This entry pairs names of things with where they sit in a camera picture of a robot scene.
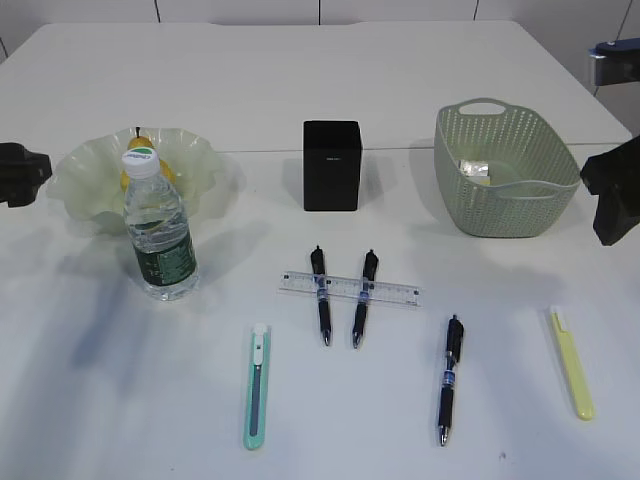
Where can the black pen of pair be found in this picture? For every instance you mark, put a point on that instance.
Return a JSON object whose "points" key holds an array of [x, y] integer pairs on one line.
{"points": [[368, 279], [321, 305]]}

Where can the black pen lower right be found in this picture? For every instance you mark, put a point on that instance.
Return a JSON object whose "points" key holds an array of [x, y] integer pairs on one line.
{"points": [[454, 340]]}

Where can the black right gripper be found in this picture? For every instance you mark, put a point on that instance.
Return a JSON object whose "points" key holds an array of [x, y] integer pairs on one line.
{"points": [[613, 176]]}

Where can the black square pen holder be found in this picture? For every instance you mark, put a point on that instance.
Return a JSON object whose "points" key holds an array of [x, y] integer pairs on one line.
{"points": [[332, 156]]}

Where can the green plastic woven basket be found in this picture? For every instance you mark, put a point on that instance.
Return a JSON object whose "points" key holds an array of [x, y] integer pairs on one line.
{"points": [[533, 173]]}

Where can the clear plastic water bottle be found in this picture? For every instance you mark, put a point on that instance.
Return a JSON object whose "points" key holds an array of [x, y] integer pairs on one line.
{"points": [[158, 227]]}

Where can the green utility knife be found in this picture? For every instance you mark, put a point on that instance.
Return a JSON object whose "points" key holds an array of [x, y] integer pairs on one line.
{"points": [[257, 388]]}

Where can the black pen left of pair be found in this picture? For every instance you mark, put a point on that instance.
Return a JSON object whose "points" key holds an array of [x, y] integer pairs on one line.
{"points": [[321, 305]]}

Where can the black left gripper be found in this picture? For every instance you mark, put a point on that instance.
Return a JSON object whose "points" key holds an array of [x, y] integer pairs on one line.
{"points": [[22, 174]]}

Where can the yellow pear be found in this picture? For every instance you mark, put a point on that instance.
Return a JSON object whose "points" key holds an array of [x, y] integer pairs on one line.
{"points": [[140, 141]]}

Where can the yellow white waste paper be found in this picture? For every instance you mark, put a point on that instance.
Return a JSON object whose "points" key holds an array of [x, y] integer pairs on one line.
{"points": [[476, 171]]}

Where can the black pen right of pair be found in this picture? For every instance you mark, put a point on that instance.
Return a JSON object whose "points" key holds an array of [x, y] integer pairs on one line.
{"points": [[368, 279]]}

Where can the yellow utility knife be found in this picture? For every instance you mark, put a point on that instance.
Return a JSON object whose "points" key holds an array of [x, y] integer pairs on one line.
{"points": [[572, 367]]}

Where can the green wavy glass plate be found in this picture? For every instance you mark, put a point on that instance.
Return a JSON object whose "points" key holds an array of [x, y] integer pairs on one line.
{"points": [[88, 180]]}

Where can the clear plastic ruler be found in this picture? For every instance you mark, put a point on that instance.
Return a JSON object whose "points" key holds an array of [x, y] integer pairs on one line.
{"points": [[359, 290]]}

